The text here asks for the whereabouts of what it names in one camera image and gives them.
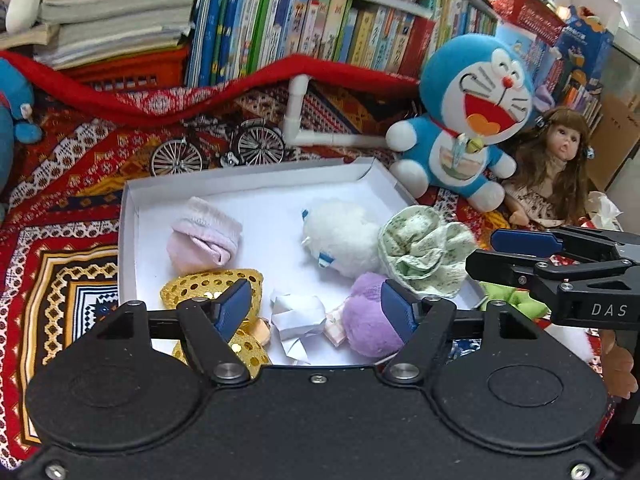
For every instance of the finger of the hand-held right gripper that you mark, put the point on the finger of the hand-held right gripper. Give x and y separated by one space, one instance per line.
525 242
500 267

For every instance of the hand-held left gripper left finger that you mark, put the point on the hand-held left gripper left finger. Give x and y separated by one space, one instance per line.
232 310

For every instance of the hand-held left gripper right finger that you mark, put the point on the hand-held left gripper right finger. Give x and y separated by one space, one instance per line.
397 310

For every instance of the purple plush ball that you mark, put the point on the purple plush ball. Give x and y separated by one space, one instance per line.
367 320

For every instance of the green plush scrunchie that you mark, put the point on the green plush scrunchie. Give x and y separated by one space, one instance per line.
520 297

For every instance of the white paper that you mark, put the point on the white paper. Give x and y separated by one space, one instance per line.
297 320

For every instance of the green floral cloth scrunchie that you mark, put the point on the green floral cloth scrunchie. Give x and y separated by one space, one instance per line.
425 250

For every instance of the pink white sock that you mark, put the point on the pink white sock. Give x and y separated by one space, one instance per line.
205 235

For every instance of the blue white patterned cloth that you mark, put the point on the blue white patterned cloth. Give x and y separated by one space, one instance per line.
467 349

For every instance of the white cardboard box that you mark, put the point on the white cardboard box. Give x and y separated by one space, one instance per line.
260 225

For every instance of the white fluffy plush toy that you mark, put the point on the white fluffy plush toy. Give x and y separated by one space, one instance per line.
340 235

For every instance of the small cream soft piece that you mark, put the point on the small cream soft piece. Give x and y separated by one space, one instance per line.
261 331

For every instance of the person's right hand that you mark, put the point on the person's right hand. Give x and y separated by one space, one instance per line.
620 365

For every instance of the red and white plush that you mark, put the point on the red and white plush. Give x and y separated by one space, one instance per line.
570 340

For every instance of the brown haired doll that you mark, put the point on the brown haired doll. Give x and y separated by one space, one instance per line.
550 170

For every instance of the crumpled white tissue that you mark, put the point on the crumpled white tissue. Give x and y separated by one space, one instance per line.
602 207

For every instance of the brown cardboard box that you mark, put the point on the brown cardboard box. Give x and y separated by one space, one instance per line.
617 135

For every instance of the blue cat plush toy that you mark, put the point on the blue cat plush toy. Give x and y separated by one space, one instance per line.
465 110

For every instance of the row of thin blue books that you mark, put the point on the row of thin blue books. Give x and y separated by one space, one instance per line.
582 102

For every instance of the model bicycle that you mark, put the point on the model bicycle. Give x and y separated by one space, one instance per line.
215 145

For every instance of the red patterned blanket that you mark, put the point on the red patterned blanket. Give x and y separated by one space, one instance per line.
75 185

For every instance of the blue cartoon cardboard box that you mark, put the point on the blue cartoon cardboard box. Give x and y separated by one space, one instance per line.
585 45

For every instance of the white plastic pipe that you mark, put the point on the white plastic pipe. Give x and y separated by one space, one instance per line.
297 110

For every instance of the red plastic basket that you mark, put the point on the red plastic basket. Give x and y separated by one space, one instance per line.
525 10

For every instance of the orange plastic crate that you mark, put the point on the orange plastic crate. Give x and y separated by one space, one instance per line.
140 70

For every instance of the row of children's books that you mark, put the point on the row of children's books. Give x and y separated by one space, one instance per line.
300 20

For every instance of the round blue plush toy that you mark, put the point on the round blue plush toy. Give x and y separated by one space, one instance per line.
15 85

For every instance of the stack of lying books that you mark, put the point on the stack of lying books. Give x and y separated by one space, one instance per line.
115 10

